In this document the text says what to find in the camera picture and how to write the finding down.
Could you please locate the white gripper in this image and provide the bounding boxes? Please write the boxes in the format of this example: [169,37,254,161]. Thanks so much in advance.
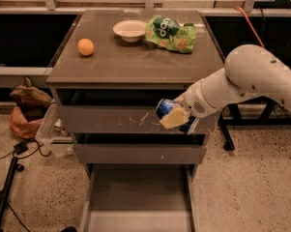
[160,82,219,129]

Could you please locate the blue pepsi can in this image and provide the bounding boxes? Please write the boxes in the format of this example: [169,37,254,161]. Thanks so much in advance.
[156,99,199,134]

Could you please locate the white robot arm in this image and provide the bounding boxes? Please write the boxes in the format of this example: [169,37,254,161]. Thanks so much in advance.
[157,44,291,132]

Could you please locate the grey drawer cabinet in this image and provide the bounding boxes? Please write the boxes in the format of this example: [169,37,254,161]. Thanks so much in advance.
[45,9,234,179]

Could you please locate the grey top drawer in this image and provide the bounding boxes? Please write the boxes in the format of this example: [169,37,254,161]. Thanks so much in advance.
[57,104,222,135]

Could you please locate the grey drawer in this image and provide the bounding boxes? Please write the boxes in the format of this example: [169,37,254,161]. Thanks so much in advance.
[79,164,198,232]
[73,144,206,164]
[57,104,222,135]

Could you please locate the grey middle drawer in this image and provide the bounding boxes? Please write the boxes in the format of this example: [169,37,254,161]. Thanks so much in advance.
[73,144,206,164]

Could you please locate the grey bottom drawer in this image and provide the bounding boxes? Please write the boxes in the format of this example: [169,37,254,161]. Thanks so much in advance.
[79,164,198,232]

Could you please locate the green chip bag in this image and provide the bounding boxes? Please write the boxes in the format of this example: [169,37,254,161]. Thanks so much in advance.
[145,15,196,54]

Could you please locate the black table stand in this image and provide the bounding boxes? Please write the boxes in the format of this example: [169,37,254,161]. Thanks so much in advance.
[218,97,291,151]

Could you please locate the white bowl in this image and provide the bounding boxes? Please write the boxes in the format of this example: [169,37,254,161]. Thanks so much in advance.
[113,20,147,43]

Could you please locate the orange fruit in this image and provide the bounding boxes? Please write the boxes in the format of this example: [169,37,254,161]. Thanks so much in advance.
[77,39,94,56]

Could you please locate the clear plastic bin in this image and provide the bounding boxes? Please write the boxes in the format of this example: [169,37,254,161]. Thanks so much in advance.
[36,103,73,158]

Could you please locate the brown and orange cloth bag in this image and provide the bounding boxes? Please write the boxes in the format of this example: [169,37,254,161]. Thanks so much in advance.
[9,76,52,139]

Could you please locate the black power adapter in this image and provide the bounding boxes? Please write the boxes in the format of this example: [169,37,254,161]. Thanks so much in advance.
[14,141,28,155]

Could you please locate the black floor stand left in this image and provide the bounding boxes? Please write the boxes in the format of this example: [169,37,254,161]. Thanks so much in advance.
[0,157,18,227]

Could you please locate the orange cable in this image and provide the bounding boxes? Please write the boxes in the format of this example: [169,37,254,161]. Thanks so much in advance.
[234,6,265,48]

